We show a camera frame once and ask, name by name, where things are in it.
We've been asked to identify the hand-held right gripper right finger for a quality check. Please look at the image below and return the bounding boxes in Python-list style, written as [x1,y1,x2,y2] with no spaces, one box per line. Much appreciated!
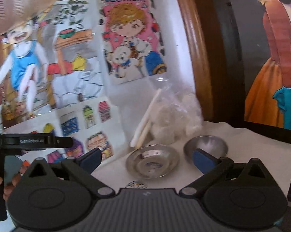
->
[179,148,273,197]

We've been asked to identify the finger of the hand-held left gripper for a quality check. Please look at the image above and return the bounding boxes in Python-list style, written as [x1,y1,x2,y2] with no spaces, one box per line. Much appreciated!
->
[2,133,73,150]

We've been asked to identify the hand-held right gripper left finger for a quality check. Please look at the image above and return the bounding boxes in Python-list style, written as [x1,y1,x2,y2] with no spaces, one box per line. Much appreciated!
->
[23,148,114,199]

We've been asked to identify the steel bowl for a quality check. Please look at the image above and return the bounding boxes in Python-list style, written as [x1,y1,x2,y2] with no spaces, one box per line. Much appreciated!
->
[184,135,229,166]

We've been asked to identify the coloured houses drawing sheet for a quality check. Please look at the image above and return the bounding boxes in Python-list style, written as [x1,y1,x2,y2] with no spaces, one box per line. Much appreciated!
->
[45,96,123,166]

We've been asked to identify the printed white table cloth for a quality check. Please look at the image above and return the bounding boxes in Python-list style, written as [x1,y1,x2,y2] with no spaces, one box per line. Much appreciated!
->
[89,121,291,197]

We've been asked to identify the plastic bag of white blocks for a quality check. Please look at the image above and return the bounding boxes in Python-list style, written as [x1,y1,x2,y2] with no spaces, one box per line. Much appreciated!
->
[145,77,204,144]

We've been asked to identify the short white stick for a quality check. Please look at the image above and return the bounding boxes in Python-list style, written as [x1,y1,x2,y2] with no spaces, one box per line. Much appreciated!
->
[136,121,153,149]

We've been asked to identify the long white stick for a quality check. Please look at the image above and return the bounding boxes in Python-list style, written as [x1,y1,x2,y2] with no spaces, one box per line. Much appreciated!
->
[130,89,162,148]

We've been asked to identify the child in blue dress drawing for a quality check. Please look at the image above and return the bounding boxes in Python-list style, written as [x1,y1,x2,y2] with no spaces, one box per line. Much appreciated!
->
[0,0,106,129]

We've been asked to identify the orange dress woman poster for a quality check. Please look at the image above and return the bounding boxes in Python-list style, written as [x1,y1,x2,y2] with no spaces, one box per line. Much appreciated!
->
[244,0,291,131]

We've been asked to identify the girl with teddy drawing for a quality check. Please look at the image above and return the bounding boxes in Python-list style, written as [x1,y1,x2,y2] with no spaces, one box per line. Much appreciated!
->
[98,0,168,85]

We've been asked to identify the beige window blind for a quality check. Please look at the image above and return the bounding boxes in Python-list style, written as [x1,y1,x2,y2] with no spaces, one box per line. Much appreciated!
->
[0,0,78,39]

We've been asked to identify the wooden door frame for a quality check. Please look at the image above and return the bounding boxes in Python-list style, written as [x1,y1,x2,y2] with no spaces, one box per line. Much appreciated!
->
[172,0,214,124]

